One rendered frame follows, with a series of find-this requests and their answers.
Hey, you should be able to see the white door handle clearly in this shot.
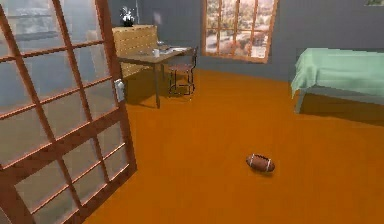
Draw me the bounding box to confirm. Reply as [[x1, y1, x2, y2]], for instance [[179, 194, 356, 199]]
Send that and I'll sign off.
[[114, 78, 126, 103]]

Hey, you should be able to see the grey laptop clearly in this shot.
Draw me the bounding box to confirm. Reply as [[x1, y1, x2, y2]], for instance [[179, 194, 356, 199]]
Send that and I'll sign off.
[[159, 44, 188, 54]]

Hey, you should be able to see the bed with green cover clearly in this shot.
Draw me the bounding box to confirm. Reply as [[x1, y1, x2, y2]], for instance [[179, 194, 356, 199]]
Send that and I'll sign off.
[[290, 47, 384, 115]]

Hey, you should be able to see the dark metal chair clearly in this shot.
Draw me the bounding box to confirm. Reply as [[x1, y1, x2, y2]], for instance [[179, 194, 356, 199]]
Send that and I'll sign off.
[[167, 46, 199, 98]]

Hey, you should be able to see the brown wooden table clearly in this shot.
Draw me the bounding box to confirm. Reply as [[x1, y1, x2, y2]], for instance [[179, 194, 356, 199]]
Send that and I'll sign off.
[[117, 46, 195, 110]]

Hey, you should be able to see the brown glass-paned room door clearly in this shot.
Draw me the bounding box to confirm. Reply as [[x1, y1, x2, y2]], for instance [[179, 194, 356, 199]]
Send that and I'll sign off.
[[0, 0, 138, 224]]

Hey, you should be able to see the brown framed window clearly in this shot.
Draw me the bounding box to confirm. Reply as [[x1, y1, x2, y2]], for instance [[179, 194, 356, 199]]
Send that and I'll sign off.
[[201, 0, 280, 64]]

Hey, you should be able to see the light wooden chest of drawers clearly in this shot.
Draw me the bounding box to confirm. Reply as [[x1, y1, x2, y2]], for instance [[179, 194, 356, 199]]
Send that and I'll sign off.
[[111, 24, 159, 79]]

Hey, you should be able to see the brown oval football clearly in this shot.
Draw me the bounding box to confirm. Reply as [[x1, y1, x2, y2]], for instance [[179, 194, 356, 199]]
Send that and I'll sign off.
[[245, 153, 276, 174]]

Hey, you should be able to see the black potted house plant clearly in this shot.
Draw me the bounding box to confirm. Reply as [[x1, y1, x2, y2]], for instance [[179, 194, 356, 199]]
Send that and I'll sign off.
[[120, 5, 136, 28]]

